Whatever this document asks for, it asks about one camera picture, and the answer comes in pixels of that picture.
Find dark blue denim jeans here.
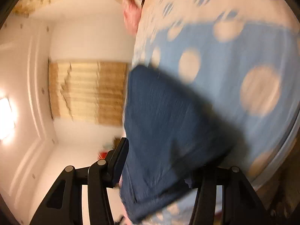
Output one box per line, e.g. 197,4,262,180
120,65,234,224

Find red gift bag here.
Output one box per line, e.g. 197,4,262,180
98,151,109,160

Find beige patterned window curtain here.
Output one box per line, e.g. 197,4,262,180
48,60,129,127

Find pink and blue bedspread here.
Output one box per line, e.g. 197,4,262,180
132,0,299,224

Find pink floral folded blanket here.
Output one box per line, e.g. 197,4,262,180
121,0,142,36

